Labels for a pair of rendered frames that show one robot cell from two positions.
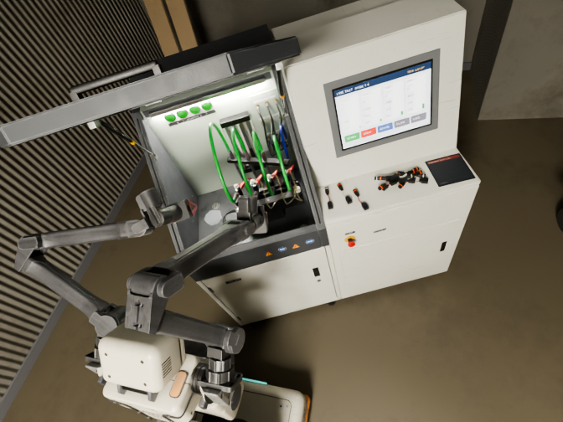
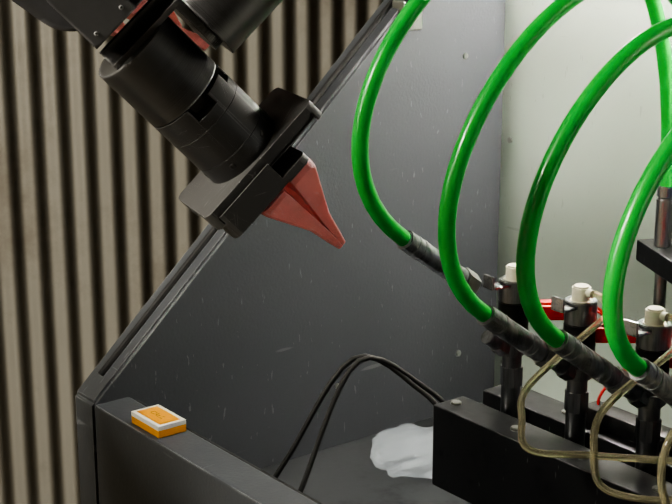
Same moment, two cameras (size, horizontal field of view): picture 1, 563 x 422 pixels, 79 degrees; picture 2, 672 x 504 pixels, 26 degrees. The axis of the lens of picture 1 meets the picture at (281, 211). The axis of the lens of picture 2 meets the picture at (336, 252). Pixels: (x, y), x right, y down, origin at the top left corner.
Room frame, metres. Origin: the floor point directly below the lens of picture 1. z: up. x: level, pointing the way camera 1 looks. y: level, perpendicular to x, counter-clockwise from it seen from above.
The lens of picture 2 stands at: (0.15, -0.62, 1.47)
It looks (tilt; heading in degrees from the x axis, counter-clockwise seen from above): 15 degrees down; 46
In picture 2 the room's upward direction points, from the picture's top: straight up
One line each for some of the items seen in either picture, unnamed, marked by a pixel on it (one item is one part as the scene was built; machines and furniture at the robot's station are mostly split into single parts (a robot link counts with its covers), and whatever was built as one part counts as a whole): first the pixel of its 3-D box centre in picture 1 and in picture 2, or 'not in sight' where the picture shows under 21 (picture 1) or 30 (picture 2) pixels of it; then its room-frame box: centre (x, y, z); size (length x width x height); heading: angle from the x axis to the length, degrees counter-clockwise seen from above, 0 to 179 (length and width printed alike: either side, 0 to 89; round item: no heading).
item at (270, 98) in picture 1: (271, 120); not in sight; (1.37, -0.11, 1.20); 0.13 x 0.03 x 0.31; 84
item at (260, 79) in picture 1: (206, 96); not in sight; (1.40, 0.13, 1.43); 0.54 x 0.03 x 0.02; 84
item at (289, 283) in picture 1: (276, 290); not in sight; (0.88, 0.19, 0.44); 0.65 x 0.02 x 0.68; 84
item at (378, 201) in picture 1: (392, 186); not in sight; (0.91, -0.52, 0.96); 0.70 x 0.22 x 0.03; 84
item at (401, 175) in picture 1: (400, 177); not in sight; (0.90, -0.56, 1.01); 0.23 x 0.11 x 0.06; 84
